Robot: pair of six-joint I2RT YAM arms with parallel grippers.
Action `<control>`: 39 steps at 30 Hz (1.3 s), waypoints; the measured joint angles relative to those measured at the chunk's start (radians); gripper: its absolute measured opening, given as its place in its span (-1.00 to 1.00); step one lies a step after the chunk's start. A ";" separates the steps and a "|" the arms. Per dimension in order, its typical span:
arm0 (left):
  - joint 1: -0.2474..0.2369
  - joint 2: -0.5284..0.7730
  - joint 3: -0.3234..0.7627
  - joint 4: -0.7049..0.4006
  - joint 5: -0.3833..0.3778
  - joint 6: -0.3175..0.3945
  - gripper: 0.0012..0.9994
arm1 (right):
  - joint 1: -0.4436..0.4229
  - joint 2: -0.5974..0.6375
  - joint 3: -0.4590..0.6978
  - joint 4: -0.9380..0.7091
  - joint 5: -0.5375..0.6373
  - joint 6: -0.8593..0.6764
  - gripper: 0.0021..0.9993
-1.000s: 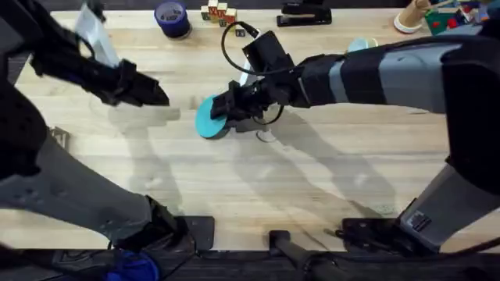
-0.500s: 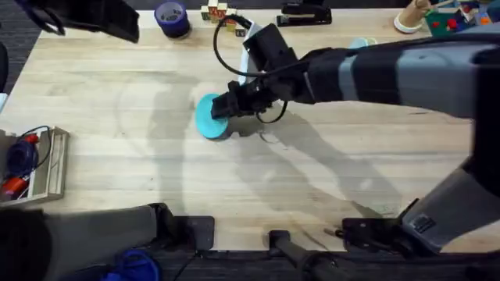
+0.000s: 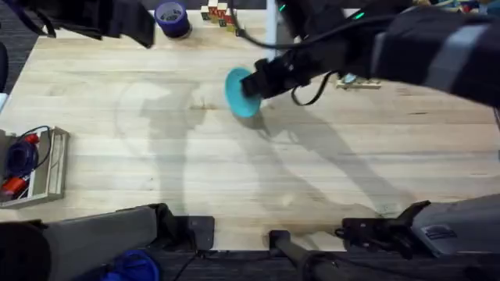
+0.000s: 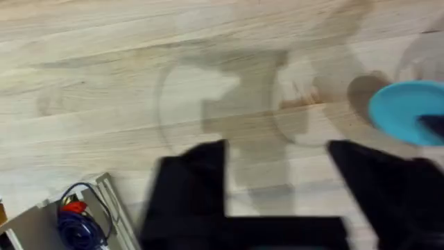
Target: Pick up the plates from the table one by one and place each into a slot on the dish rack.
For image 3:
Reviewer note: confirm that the small wooden board with parts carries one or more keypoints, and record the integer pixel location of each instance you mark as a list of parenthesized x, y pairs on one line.
[(359, 83)]

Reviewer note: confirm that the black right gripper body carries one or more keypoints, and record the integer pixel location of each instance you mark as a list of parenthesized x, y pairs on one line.
[(304, 66)]

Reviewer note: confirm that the teal plate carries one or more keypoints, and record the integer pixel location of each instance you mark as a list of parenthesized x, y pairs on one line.
[(234, 97)]

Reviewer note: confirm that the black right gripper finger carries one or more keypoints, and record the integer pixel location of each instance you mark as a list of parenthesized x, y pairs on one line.
[(251, 86)]

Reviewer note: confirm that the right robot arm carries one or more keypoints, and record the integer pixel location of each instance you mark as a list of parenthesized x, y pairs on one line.
[(437, 50)]

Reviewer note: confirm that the blue tape roll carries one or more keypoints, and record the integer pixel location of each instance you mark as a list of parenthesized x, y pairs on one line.
[(172, 17)]

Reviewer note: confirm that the white post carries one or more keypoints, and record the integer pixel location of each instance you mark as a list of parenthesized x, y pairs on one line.
[(271, 27)]

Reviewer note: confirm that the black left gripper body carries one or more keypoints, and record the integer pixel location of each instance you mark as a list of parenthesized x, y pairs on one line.
[(129, 19)]

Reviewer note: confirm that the grey box with tools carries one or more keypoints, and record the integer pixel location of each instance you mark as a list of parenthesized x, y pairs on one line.
[(43, 171)]

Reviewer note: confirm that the toy blocks heap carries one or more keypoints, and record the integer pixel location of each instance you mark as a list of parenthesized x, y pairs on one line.
[(218, 11)]

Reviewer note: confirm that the black pole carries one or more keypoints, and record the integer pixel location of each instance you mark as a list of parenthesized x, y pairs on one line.
[(301, 253)]

